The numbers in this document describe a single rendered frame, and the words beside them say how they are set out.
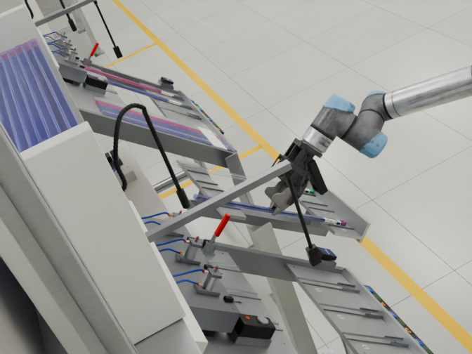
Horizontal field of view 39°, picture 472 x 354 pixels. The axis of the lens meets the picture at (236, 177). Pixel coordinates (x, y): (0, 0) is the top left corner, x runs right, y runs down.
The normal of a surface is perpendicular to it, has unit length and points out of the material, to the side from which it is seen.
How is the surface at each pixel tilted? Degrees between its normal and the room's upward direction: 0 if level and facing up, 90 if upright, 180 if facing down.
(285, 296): 90
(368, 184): 0
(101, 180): 90
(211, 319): 90
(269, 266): 90
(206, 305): 44
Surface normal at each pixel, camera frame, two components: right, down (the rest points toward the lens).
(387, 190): -0.29, -0.77
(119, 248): 0.38, 0.44
